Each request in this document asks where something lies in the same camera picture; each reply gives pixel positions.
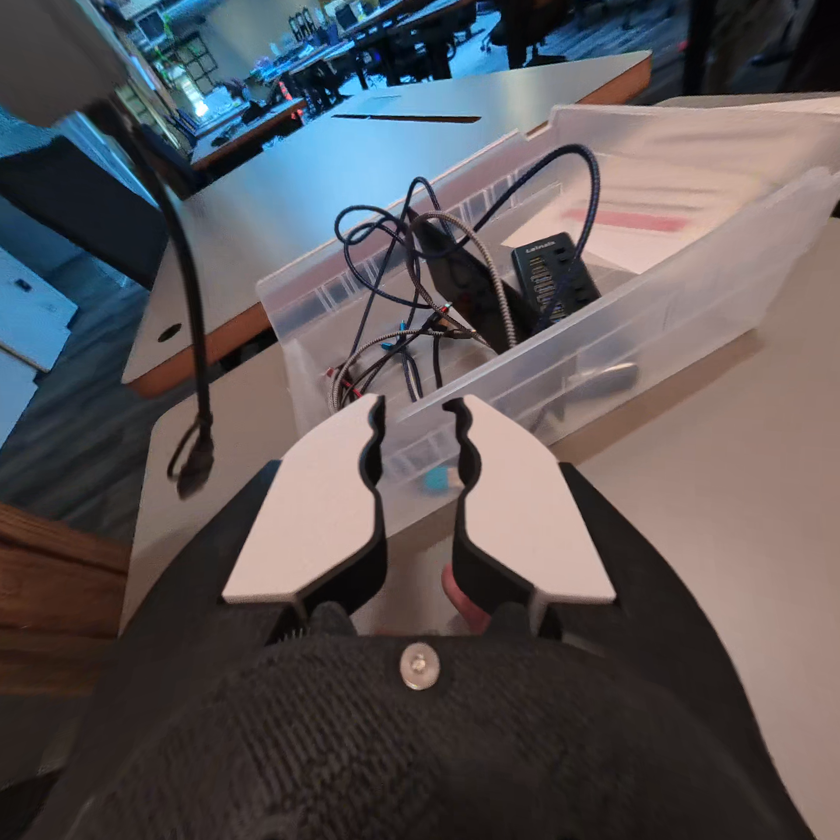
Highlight grey braided cable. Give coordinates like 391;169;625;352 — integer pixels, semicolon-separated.
434;210;522;350

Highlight printed paper sheet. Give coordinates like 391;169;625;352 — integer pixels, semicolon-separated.
532;158;788;279

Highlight blue braided usb cable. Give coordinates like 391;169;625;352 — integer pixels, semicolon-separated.
332;142;599;408

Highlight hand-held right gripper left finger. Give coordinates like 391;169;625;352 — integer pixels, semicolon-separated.
221;394;389;611

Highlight wooden panel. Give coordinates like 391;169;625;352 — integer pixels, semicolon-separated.
0;506;139;697

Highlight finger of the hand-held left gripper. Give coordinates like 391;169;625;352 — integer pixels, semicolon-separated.
0;0;132;128

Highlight black bin divider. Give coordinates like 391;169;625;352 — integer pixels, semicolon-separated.
405;210;519;355

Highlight clear plastic bin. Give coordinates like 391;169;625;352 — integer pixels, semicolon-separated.
256;103;840;526

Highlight black high-back chair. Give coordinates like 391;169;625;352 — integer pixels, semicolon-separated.
0;138;172;290

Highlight thick black cable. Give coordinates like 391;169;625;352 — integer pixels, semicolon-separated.
119;103;219;500

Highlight black usb hub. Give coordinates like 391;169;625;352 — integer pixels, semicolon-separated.
510;233;602;345

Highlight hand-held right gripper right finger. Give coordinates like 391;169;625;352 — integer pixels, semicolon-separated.
447;394;618;611

